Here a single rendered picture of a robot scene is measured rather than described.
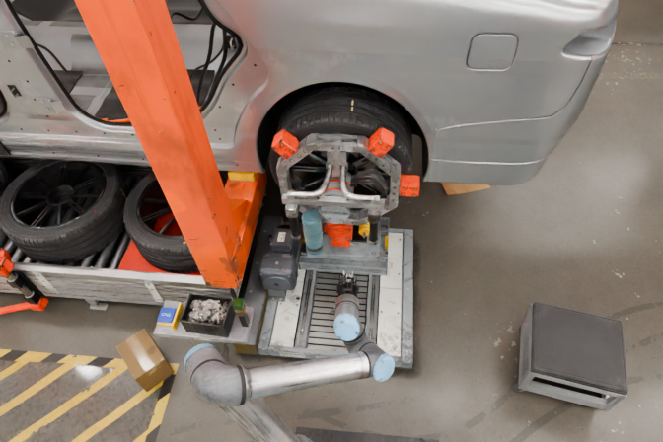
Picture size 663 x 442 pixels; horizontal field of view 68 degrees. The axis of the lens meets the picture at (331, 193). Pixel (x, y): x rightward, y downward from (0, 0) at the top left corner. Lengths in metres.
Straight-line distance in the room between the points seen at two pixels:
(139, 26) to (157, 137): 0.40
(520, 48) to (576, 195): 1.80
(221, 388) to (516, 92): 1.49
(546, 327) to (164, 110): 1.91
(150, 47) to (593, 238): 2.75
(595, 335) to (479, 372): 0.58
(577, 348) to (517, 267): 0.72
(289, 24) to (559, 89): 1.05
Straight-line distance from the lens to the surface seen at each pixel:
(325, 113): 2.08
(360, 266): 2.77
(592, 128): 4.11
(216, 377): 1.58
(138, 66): 1.50
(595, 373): 2.55
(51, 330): 3.25
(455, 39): 1.90
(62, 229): 2.93
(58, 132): 2.77
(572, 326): 2.62
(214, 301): 2.29
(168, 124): 1.61
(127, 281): 2.76
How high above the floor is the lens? 2.52
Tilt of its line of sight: 50 degrees down
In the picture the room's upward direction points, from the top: 4 degrees counter-clockwise
